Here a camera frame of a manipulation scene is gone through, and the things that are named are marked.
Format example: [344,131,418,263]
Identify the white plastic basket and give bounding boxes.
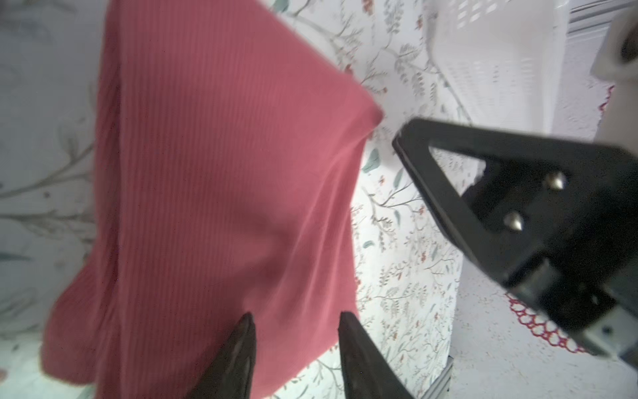
[432,0,570,135]

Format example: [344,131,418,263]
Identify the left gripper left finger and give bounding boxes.
[186,313,257,399]

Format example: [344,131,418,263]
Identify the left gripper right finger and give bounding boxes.
[338,312,413,399]

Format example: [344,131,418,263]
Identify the pink tank top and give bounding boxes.
[41,1,383,398]

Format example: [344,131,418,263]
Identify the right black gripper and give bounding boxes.
[392,118,637,366]

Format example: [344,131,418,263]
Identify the floral table mat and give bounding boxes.
[1,1,469,398]

